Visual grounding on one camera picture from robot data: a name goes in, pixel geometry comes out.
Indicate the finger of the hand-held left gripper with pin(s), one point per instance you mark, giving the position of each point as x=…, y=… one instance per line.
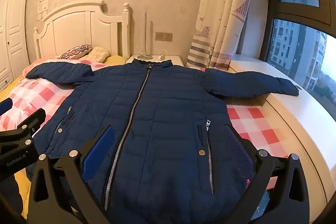
x=35, y=120
x=5, y=106

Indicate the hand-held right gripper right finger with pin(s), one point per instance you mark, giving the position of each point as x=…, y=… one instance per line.
x=237, y=153

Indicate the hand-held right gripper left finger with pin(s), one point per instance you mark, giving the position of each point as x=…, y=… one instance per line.
x=98, y=153

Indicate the navy puffer jacket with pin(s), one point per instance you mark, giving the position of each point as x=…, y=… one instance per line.
x=162, y=113

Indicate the yellow bed sheet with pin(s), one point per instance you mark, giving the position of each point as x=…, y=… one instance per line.
x=25, y=182

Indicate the pink checked bed cover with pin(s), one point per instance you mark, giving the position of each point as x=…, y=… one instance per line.
x=252, y=124

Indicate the white wardrobe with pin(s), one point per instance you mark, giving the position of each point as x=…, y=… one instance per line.
x=13, y=35

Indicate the white window sill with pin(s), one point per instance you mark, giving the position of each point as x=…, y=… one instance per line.
x=302, y=119

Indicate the patterned embroidered pillow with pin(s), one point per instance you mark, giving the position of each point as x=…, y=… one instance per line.
x=76, y=52

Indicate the cream knitted pillow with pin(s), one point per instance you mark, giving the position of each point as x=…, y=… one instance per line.
x=97, y=54

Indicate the yellow pillow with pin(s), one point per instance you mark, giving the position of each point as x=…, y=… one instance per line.
x=115, y=60

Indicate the white bed headboard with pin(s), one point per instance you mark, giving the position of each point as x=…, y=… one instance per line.
x=78, y=27

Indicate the white nightstand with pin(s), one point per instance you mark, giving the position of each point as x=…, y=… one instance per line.
x=173, y=60

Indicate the dark framed window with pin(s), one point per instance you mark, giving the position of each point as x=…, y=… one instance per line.
x=296, y=56

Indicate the white pole lamp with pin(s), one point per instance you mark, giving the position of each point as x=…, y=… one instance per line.
x=145, y=35

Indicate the printed nautical curtain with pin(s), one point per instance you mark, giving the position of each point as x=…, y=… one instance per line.
x=225, y=16

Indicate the white wall notice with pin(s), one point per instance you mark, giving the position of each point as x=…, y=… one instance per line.
x=42, y=7

